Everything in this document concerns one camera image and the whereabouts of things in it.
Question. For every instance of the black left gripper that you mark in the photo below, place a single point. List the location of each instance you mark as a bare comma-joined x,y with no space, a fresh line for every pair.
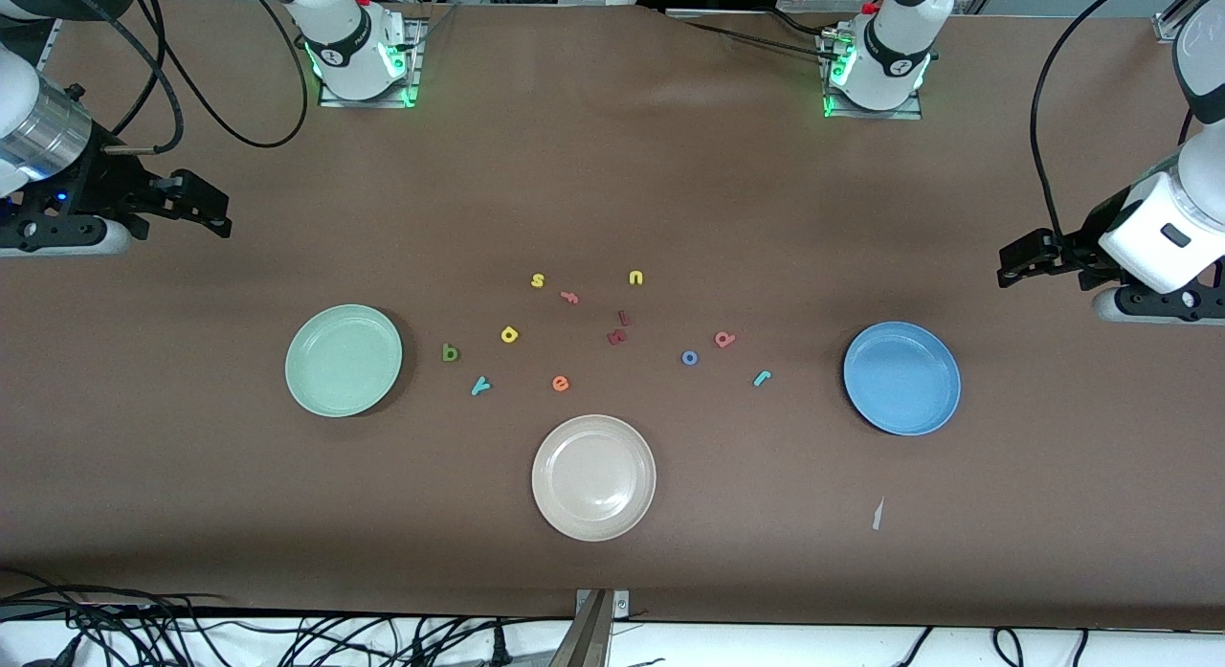
1080,245

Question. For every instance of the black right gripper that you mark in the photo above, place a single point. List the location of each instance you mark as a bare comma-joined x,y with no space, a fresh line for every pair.
107,183

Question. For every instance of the coral foam letter a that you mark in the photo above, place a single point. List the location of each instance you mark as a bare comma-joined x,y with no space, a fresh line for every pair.
724,340

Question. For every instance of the teal foam letter y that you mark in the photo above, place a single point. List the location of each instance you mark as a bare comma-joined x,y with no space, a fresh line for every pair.
481,387

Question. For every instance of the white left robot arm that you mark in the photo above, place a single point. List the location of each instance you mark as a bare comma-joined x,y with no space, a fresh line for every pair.
895,55

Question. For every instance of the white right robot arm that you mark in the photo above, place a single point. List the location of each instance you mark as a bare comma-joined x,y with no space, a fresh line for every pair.
340,35

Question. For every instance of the blue plate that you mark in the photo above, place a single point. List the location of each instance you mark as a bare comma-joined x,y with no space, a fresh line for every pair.
902,378

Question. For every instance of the green plate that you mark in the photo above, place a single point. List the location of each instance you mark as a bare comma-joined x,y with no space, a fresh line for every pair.
343,361

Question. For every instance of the green foam letter b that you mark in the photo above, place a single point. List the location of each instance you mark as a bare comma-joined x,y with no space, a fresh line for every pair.
449,354

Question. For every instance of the white paper scrap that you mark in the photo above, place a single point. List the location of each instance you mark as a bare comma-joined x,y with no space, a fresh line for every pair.
878,516

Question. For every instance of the dark red foam letter k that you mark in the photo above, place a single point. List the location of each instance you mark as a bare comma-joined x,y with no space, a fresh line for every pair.
616,338

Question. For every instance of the beige plate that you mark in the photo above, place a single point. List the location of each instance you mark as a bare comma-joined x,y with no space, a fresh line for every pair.
593,478

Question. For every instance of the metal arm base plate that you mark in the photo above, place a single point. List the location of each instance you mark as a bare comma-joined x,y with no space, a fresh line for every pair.
876,114
416,64

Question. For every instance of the aluminium frame profile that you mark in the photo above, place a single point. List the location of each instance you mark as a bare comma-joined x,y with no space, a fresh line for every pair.
1182,11

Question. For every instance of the metal table edge bracket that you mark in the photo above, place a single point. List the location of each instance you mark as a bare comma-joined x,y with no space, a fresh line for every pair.
591,629

